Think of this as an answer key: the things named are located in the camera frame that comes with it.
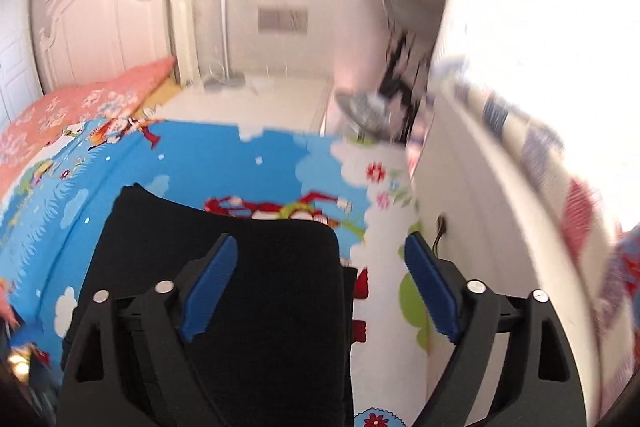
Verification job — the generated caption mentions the blue cartoon bedsheet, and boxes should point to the blue cartoon bedsheet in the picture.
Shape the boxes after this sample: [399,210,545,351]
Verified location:
[0,117,433,427]

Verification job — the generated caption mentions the pink floral quilt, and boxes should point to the pink floral quilt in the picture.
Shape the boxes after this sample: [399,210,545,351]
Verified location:
[0,57,176,192]

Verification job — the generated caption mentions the red box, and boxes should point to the red box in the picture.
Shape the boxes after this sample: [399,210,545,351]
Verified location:
[612,227,640,303]

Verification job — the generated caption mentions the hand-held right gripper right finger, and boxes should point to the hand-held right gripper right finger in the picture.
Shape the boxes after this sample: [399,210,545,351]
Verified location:
[404,231,587,427]

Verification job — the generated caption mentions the dark twisted drawer handle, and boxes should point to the dark twisted drawer handle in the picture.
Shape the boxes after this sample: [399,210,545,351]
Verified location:
[432,214,448,260]

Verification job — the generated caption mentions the studio light bulb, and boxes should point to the studio light bulb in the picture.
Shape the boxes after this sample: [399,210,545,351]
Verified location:
[334,89,396,140]

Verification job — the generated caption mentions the white wooden headboard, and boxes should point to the white wooden headboard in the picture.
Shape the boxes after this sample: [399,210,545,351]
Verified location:
[37,0,201,92]

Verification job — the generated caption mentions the white nightstand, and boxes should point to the white nightstand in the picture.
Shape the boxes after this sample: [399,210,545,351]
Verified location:
[160,74,336,135]

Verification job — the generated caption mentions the black tripod stand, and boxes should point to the black tripod stand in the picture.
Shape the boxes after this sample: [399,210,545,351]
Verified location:
[380,22,433,142]

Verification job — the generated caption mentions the black pants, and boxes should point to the black pants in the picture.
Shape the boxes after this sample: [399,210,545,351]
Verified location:
[60,185,358,427]

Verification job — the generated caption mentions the yellow pillow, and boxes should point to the yellow pillow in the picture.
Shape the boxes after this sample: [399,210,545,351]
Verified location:
[132,79,183,118]

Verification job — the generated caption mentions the grey wall socket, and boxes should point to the grey wall socket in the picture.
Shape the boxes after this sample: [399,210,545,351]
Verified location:
[257,7,307,31]

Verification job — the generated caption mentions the white door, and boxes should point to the white door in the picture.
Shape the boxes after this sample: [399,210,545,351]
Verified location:
[0,0,43,128]

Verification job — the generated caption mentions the silver desk lamp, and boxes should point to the silver desk lamp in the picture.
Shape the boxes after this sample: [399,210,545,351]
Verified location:
[202,0,248,92]

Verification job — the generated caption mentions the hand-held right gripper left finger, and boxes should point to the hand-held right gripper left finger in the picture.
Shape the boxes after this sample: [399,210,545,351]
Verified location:
[59,233,238,427]

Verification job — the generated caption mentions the patchwork cloth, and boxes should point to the patchwork cloth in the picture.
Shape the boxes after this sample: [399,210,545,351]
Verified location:
[435,62,640,343]

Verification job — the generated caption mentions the white drawer cabinet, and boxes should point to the white drawer cabinet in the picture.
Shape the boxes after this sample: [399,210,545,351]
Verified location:
[412,82,626,427]

